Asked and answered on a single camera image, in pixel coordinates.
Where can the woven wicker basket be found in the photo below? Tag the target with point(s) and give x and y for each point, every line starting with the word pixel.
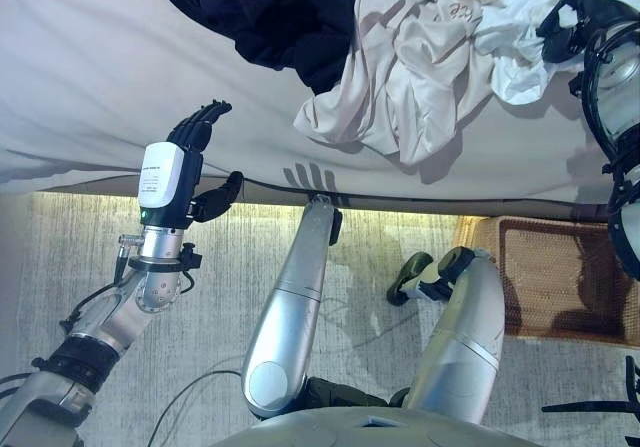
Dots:
pixel 550 277

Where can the silver right robot leg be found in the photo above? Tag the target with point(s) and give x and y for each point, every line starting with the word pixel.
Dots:
pixel 470 327

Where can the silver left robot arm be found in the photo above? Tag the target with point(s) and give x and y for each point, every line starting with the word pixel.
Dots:
pixel 155 287

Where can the grey robot torso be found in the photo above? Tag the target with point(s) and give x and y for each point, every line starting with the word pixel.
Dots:
pixel 350 429

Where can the silver robot leg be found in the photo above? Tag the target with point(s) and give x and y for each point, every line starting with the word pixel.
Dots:
pixel 470 327
pixel 295 292

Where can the black garment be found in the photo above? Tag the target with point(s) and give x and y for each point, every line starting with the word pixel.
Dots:
pixel 275 12

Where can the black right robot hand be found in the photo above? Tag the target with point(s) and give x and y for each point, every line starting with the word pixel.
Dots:
pixel 565 37

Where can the silver left robot leg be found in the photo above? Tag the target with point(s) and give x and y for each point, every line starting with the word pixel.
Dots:
pixel 295 292

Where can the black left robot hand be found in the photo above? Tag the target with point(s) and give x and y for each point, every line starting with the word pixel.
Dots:
pixel 162 177

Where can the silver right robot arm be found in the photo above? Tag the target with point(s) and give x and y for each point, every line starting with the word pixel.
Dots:
pixel 620 72

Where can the grey striped rug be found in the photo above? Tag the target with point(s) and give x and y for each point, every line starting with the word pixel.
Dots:
pixel 150 327

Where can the beige bedspread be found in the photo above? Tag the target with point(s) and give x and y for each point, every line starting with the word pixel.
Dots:
pixel 100 67

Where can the dark green right robot foot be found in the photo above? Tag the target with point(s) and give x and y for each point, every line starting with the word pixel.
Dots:
pixel 407 277

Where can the cream garment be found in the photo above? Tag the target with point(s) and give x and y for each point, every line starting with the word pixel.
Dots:
pixel 410 57

